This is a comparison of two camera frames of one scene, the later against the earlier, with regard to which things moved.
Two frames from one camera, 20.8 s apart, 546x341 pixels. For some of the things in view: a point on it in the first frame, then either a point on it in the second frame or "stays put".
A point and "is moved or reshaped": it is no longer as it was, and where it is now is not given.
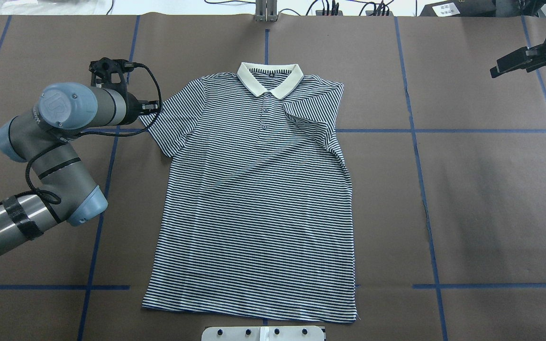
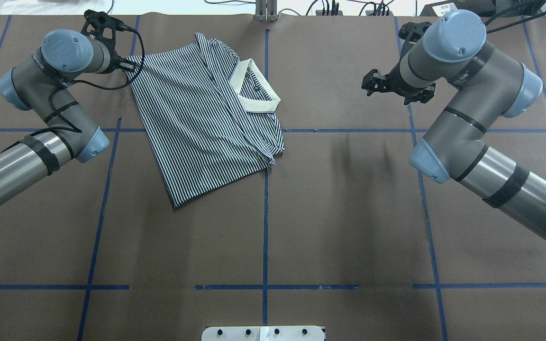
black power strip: x=320 y=13 stays put
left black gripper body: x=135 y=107 → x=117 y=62
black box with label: x=461 y=8 stays put
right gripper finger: x=511 y=62 → x=374 y=81
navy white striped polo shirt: x=254 y=214 is moved or reshaped
